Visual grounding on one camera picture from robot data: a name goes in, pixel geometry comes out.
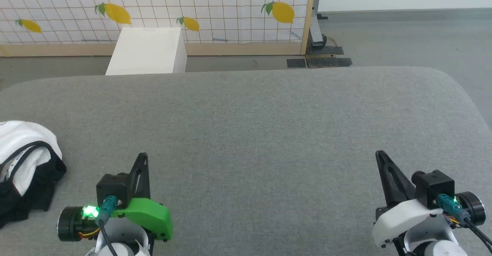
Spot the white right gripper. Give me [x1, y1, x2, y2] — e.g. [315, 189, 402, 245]
[372, 151, 487, 249]

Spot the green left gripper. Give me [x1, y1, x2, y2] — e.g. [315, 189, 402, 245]
[58, 153, 174, 243]

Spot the white shirt with black sleeves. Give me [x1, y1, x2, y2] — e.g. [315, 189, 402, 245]
[0, 120, 67, 229]

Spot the white box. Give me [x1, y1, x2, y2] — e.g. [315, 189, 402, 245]
[105, 27, 188, 75]

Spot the long black floor plate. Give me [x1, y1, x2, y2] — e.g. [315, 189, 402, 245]
[306, 58, 352, 68]

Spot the short black floor plate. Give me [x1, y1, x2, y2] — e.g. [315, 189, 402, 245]
[306, 46, 344, 56]

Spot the left arm cable teal plug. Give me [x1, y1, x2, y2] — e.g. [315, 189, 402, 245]
[95, 196, 118, 256]

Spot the arm cable teal plug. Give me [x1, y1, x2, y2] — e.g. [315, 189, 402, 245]
[95, 196, 118, 256]
[438, 194, 492, 251]

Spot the right arm cable teal plug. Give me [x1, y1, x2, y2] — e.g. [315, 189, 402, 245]
[438, 194, 492, 251]

